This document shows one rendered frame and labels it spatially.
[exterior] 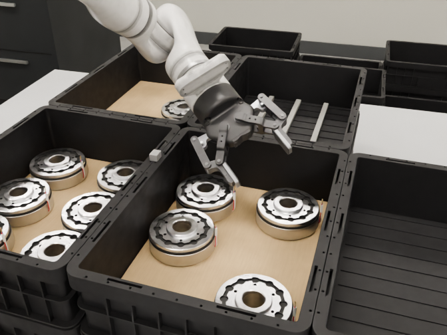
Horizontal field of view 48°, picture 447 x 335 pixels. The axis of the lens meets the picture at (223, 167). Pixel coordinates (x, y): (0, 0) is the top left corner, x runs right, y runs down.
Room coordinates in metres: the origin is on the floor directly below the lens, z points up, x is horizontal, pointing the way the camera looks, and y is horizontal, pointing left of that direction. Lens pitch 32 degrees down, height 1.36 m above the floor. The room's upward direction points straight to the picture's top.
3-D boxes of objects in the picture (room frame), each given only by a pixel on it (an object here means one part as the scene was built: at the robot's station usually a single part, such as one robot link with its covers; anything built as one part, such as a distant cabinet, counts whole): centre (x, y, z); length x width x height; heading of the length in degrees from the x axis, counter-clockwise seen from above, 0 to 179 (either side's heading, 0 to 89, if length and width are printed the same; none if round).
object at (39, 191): (0.70, 0.35, 0.86); 0.10 x 0.10 x 0.01
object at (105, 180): (0.76, 0.18, 0.86); 0.10 x 0.10 x 0.01
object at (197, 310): (0.58, -0.01, 0.92); 0.40 x 0.30 x 0.02; 162
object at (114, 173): (0.76, 0.18, 0.86); 0.05 x 0.05 x 0.01
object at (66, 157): (0.80, 0.31, 0.86); 0.05 x 0.05 x 0.01
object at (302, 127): (0.96, -0.13, 0.87); 0.40 x 0.30 x 0.11; 162
